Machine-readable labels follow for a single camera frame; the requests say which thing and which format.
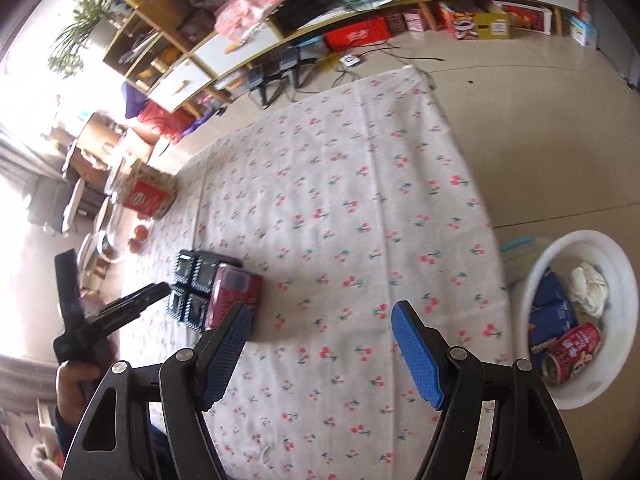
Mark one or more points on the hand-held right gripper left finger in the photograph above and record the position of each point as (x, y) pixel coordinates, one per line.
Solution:
(225, 355)

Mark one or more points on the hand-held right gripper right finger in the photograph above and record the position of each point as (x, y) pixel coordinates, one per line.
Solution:
(417, 360)

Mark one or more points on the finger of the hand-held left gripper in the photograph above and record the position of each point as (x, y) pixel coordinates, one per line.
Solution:
(69, 290)
(130, 302)

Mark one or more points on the white plastic basin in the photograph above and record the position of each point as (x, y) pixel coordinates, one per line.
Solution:
(617, 280)

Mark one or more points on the person's left hand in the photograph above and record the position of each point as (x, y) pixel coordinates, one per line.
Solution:
(77, 387)

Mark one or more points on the white bowl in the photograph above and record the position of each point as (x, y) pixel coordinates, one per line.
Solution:
(102, 247)

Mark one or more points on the small red fruit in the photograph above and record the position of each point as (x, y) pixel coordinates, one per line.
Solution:
(136, 246)
(141, 232)

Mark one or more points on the dark red box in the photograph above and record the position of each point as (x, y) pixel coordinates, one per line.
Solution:
(235, 295)

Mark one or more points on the black gridded tray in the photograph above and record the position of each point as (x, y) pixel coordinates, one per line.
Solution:
(192, 280)

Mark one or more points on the red gold tin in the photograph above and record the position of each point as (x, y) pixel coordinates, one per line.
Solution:
(150, 195)

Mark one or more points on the glass jar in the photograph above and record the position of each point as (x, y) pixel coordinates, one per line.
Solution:
(120, 177)

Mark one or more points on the blue packet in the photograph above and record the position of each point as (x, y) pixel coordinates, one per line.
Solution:
(550, 320)

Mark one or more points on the clear plastic bag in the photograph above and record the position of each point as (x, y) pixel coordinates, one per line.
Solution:
(520, 247)

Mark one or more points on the brown cardboard box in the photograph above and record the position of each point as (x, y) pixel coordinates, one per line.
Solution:
(100, 140)

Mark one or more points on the red drink can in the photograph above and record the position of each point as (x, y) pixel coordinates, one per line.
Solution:
(572, 352)

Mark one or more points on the red cloth bag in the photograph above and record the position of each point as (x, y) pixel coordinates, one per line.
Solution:
(165, 120)

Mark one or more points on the crumpled white tissue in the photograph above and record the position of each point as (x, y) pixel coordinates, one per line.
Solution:
(590, 287)

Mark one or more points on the cherry print tablecloth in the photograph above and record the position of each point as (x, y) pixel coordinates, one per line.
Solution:
(350, 185)

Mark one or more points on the purple cloth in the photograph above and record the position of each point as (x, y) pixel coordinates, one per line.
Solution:
(135, 100)

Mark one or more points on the black grey device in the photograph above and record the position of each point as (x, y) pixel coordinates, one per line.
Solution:
(292, 65)
(260, 85)

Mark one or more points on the potted green plant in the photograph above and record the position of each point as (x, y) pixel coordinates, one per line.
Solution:
(85, 20)

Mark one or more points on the wooden cabinet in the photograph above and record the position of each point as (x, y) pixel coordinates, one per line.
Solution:
(240, 42)

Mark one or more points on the white power adapter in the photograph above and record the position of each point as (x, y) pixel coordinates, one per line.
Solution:
(351, 61)

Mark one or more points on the pink cloth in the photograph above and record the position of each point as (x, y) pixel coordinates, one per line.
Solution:
(250, 5)

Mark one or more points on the red gift box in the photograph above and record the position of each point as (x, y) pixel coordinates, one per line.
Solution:
(355, 35)

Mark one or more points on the pink patterned box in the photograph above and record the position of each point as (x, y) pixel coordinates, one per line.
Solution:
(410, 22)

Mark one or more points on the lion print cardboard box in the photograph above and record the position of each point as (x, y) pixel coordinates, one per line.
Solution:
(475, 22)

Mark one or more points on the white storage box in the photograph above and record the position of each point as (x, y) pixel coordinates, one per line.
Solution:
(530, 17)

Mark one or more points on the blue white box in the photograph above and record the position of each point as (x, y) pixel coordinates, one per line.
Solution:
(582, 30)

